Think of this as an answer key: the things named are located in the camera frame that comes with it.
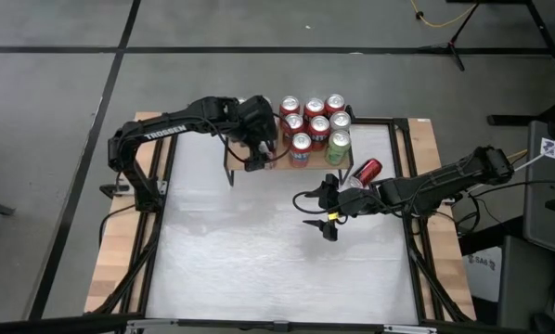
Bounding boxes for white cable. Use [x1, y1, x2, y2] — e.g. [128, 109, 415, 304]
[467, 132, 555, 195]

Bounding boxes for dark red Coca-Cola can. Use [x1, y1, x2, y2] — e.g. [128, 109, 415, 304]
[349, 157, 384, 189]

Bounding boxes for silver and orange sparkling can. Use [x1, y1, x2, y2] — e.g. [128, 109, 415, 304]
[329, 110, 354, 135]

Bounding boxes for white box with lettering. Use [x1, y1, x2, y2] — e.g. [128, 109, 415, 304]
[462, 245, 505, 303]

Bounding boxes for wooden shelf with black legs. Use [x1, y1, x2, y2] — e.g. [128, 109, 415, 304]
[222, 110, 355, 187]

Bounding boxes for black metal crossbar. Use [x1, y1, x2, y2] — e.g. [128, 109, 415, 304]
[0, 314, 555, 334]

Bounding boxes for black tripod stand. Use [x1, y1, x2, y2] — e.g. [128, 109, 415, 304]
[419, 2, 483, 71]

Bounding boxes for grey cabinet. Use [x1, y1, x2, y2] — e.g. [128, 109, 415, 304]
[523, 120, 555, 259]

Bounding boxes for yellow power cable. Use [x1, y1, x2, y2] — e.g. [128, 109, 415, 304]
[409, 0, 479, 29]

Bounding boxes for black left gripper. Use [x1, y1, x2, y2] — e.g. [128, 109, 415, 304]
[233, 94, 279, 173]

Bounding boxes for green soda can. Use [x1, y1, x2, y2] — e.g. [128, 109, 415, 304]
[325, 129, 353, 168]

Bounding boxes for yellow plug with cable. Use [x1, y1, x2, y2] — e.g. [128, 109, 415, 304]
[507, 148, 530, 165]

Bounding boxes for dark grey case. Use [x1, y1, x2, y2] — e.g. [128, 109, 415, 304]
[496, 234, 555, 334]

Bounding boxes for silver corner bracket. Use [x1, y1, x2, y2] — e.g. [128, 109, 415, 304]
[125, 317, 179, 334]
[382, 324, 439, 334]

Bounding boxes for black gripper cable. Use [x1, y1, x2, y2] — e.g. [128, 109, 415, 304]
[198, 113, 293, 164]
[291, 190, 335, 216]

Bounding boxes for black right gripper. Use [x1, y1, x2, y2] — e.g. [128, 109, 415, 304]
[302, 173, 386, 243]

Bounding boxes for black floor cable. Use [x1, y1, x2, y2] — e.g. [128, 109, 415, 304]
[453, 178, 555, 233]

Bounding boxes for black desk frame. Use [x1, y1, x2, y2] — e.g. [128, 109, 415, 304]
[446, 0, 555, 127]

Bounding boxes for black arm base cable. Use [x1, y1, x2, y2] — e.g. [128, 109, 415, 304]
[98, 206, 142, 247]

